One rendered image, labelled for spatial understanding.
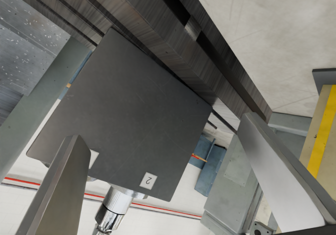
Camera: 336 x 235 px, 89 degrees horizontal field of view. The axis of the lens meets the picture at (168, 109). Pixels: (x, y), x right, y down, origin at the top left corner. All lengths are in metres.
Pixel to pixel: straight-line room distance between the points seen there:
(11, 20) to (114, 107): 0.40
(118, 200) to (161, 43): 0.25
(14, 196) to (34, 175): 0.50
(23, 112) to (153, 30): 0.53
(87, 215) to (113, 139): 5.50
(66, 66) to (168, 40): 0.49
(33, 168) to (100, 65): 4.65
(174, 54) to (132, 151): 0.15
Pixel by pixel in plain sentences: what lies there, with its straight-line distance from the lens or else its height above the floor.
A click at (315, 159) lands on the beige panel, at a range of 1.63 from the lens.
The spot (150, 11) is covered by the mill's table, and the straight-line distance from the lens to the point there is 0.21.
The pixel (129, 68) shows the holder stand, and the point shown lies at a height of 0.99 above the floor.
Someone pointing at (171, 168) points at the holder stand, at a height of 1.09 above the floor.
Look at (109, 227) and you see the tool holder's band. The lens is 0.35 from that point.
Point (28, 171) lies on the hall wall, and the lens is 4.88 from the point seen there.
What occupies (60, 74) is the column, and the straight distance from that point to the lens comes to 0.66.
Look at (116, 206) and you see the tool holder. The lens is 0.34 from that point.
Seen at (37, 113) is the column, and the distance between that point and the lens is 0.66.
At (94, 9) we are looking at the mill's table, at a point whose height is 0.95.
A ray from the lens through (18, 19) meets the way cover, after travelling 0.58.
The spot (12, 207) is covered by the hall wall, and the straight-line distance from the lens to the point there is 5.23.
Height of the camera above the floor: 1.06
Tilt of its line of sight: 12 degrees down
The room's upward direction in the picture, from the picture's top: 153 degrees counter-clockwise
